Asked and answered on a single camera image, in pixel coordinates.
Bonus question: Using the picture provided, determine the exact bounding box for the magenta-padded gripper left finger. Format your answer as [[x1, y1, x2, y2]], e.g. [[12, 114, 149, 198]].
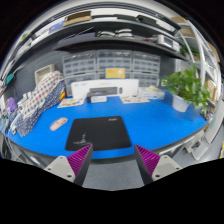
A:
[[44, 143, 94, 187]]

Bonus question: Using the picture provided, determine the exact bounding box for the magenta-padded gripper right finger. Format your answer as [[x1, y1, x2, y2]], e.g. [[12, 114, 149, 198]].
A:
[[134, 144, 183, 185]]

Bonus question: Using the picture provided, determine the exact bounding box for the black mouse pad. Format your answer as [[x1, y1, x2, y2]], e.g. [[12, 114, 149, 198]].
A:
[[65, 115, 133, 152]]

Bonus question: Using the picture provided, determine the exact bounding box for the navy polka dot cloth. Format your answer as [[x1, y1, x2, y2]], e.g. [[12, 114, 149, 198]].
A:
[[13, 79, 66, 138]]

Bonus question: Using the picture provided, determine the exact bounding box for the printed picture sheet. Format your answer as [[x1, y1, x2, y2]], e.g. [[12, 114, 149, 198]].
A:
[[57, 97, 86, 109], [119, 94, 150, 105]]

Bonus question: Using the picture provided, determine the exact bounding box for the clear plastic package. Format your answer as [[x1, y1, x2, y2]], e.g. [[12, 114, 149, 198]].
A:
[[138, 85, 166, 101]]

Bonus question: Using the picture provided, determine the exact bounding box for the red blue checked cloth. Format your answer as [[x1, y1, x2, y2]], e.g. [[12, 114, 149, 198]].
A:
[[20, 70, 65, 121]]

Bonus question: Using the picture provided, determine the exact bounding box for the small dark box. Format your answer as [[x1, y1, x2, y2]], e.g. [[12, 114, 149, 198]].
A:
[[86, 91, 108, 104]]

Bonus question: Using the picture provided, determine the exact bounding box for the green potted plant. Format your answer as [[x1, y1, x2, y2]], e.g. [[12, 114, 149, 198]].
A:
[[161, 63, 212, 116]]

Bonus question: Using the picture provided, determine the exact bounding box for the long white keyboard box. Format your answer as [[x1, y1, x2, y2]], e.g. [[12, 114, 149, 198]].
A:
[[71, 78, 140, 100]]

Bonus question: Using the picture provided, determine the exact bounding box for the white woven basket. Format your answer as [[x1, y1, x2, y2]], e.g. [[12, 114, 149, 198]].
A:
[[34, 63, 56, 85]]

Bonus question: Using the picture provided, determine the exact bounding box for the grey plastic drawer cabinet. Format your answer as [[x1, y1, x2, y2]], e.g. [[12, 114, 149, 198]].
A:
[[96, 49, 134, 80], [131, 50, 162, 88], [62, 50, 98, 97]]

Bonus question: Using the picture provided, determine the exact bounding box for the yellow blue box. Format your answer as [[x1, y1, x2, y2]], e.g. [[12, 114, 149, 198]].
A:
[[105, 67, 127, 80]]

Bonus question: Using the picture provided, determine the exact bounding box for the grey shelf unit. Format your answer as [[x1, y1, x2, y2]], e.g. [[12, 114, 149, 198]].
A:
[[9, 8, 221, 88]]

